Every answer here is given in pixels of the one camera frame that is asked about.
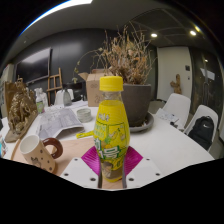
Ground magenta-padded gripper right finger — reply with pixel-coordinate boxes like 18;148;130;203
121;145;164;190

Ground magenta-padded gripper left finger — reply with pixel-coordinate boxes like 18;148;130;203
61;145;103;190

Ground yellow drink bottle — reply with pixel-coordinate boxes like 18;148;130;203
93;75;131;184

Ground yellow marker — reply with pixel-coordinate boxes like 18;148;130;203
75;130;96;139

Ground grey plant saucer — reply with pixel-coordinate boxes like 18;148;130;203
128;112;155;133

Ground small white jar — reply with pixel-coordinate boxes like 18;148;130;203
76;107;93;124

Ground white papers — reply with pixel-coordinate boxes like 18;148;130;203
154;107;181;127

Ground grey pot with dried plant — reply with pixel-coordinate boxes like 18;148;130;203
73;23;158;128

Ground grey bottle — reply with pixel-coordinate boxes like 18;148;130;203
62;87;73;107

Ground white chair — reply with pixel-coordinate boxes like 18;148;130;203
54;88;75;107
183;104;220;153
162;92;192;129

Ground open cardboard box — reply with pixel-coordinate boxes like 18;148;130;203
78;68;116;108

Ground black backpack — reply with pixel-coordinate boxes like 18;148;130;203
187;115;215;151

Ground white spray bottle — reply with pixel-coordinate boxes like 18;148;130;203
34;87;46;115

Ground wooden easel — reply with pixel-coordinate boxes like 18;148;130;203
46;67;64;106

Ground wooden figure statue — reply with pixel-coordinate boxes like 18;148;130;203
169;73;183;95

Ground white ceiling light strip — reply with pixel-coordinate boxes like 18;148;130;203
19;0;94;36

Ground white dotted mug brown handle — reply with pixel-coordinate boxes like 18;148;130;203
19;134;64;174

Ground dark wall screen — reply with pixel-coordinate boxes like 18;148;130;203
14;47;53;84

